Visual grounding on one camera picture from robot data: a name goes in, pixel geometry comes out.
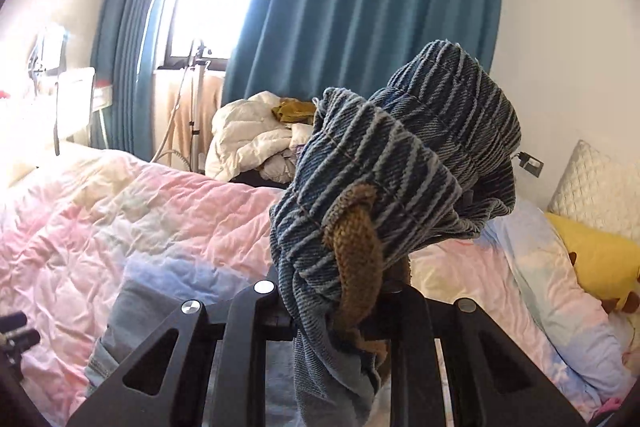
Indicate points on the mustard yellow garment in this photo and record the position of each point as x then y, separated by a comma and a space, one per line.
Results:
292, 109

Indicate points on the pastel pink duvet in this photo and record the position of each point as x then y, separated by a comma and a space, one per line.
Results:
150, 217

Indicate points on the white chair with black frame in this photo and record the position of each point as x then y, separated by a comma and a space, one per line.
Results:
75, 102

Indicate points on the wide teal curtain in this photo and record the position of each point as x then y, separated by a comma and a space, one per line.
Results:
370, 7

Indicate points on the brown knitted belt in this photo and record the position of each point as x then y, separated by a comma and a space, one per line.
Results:
357, 257

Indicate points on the wall socket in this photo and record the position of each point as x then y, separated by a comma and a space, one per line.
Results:
531, 164

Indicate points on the garment steamer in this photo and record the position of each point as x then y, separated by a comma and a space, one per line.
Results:
197, 107

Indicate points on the narrow teal curtain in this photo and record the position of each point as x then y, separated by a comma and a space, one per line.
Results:
130, 32

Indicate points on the yellow plush toy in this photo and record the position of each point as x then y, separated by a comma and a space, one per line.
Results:
600, 257

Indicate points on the pile of cream clothes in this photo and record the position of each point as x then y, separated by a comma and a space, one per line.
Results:
245, 137

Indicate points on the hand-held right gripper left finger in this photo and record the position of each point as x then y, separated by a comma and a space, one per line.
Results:
250, 327

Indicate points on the pastel pillow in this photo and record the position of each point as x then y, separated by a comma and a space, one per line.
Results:
550, 287

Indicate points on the quilted cream headboard cushion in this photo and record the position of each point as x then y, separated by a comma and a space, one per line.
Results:
595, 187

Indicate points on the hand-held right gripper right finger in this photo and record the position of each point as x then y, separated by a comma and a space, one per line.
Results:
415, 337

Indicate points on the beige cloth panel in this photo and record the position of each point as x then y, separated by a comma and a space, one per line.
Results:
210, 107

